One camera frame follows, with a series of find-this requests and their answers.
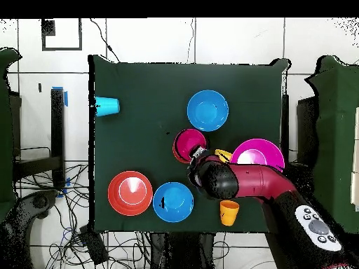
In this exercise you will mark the small orange bowl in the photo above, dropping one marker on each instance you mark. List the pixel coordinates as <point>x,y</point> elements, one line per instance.
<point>176,157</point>

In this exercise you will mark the small crimson bowl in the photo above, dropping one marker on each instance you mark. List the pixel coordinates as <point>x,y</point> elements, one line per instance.
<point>188,141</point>

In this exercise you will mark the yellow cup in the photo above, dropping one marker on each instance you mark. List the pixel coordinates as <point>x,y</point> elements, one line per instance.
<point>223,154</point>

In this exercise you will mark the blue bowl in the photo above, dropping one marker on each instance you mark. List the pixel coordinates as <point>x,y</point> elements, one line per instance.
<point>207,110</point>
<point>173,202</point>

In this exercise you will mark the large orange bowl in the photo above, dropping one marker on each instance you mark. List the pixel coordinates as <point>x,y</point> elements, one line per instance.
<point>130,193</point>

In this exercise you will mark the large pink bowl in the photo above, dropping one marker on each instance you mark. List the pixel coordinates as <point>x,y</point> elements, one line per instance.
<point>258,148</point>

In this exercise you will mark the orange cup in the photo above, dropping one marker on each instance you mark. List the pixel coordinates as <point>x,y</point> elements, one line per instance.
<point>229,214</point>

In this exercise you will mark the light blue cup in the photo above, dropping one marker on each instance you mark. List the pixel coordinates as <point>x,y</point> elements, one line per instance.
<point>108,106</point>

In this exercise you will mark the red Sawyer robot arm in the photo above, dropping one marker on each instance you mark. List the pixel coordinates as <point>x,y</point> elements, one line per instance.
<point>260,179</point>

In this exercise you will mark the dark green table cloth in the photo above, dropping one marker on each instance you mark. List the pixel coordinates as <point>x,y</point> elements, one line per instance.
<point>140,140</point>

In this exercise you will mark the blue tape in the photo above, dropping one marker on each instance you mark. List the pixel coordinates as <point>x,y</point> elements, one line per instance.
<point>66,98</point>

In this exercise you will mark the black cabinet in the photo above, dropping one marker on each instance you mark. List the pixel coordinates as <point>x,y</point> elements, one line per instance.
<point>307,129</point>

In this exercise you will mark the black power adapter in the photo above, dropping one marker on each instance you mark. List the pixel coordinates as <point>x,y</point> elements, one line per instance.
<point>94,246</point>

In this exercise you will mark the green cloth covered table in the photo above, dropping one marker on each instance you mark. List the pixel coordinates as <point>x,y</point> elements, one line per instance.
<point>5,126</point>
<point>336,112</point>

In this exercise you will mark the white panel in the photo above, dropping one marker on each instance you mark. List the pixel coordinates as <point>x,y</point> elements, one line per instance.
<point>356,190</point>

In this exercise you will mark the black stand post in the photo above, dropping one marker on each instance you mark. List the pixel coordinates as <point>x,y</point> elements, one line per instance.
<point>285,117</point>

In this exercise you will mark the black stand frame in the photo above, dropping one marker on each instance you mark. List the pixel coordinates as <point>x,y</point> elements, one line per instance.
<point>57,140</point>

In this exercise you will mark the black pedestal leg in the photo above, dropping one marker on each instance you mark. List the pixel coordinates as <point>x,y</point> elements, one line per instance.
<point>36,203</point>

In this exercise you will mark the black square frame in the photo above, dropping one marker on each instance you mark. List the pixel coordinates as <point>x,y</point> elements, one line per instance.
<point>61,49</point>

